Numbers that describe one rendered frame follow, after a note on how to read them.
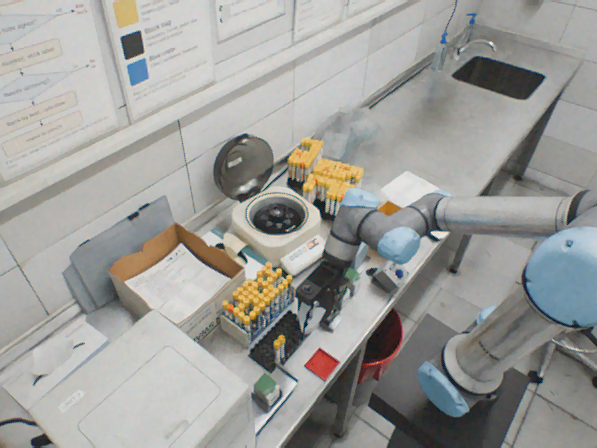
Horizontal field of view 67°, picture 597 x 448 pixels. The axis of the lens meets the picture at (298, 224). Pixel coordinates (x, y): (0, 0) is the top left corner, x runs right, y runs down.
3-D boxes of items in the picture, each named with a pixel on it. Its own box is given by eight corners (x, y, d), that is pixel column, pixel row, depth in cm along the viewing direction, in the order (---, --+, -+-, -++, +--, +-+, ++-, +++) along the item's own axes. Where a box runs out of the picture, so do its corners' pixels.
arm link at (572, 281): (487, 388, 98) (699, 244, 56) (444, 430, 91) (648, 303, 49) (447, 344, 103) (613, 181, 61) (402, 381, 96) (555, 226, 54)
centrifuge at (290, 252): (283, 287, 136) (283, 260, 128) (224, 235, 152) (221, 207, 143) (337, 249, 149) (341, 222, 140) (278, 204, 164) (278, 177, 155)
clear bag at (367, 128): (352, 152, 189) (356, 123, 179) (328, 133, 199) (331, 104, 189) (389, 138, 197) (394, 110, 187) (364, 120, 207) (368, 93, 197)
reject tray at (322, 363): (325, 381, 115) (325, 380, 115) (304, 366, 118) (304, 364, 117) (340, 362, 119) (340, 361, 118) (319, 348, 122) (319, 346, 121)
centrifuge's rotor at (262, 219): (274, 252, 139) (274, 236, 134) (243, 226, 147) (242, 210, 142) (310, 229, 147) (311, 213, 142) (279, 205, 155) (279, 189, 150)
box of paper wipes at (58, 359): (41, 425, 105) (19, 401, 97) (12, 397, 110) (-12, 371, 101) (118, 354, 119) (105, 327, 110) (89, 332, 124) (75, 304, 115)
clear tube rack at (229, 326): (248, 349, 121) (246, 334, 116) (221, 329, 125) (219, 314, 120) (295, 301, 133) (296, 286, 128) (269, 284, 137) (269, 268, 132)
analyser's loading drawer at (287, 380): (241, 453, 100) (240, 444, 97) (220, 434, 103) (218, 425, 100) (298, 385, 112) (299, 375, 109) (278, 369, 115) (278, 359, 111)
